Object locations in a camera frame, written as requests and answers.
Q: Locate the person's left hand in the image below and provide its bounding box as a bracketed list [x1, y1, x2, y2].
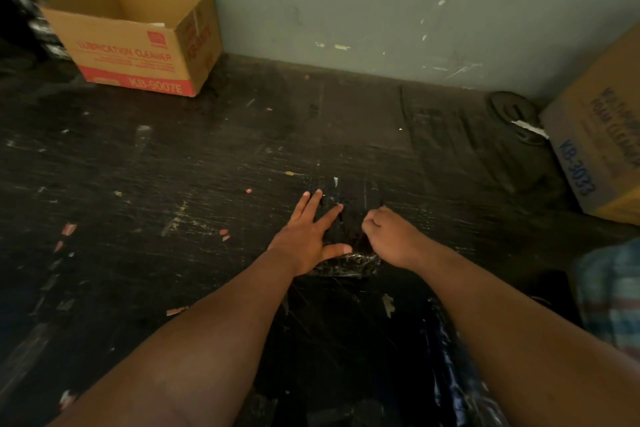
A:
[267, 190, 354, 277]

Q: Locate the person's right hand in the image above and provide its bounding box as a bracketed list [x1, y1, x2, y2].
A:
[361, 206, 432, 272]

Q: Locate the black plastic packet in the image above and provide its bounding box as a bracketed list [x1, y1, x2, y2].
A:
[304, 176, 385, 278]

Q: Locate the person's left forearm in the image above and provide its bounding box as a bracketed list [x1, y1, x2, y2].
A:
[47, 248, 301, 427]

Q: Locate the person's right forearm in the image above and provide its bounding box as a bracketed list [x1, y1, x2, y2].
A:
[414, 243, 640, 427]

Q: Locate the shiny black plastic bag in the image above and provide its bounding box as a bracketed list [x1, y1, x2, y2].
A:
[422, 299, 508, 427]

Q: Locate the black round disc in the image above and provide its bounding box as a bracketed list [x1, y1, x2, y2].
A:
[487, 91, 552, 145]

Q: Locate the white paper strip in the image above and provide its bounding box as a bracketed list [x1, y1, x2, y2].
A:
[510, 119, 550, 140]

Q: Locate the cardboard box blue print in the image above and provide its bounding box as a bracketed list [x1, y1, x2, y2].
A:
[539, 21, 640, 227]

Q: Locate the open cardboard box red print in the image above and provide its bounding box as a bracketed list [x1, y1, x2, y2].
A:
[38, 0, 224, 98]

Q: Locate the plaid cloth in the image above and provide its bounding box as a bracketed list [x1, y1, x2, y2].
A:
[569, 239, 640, 363]

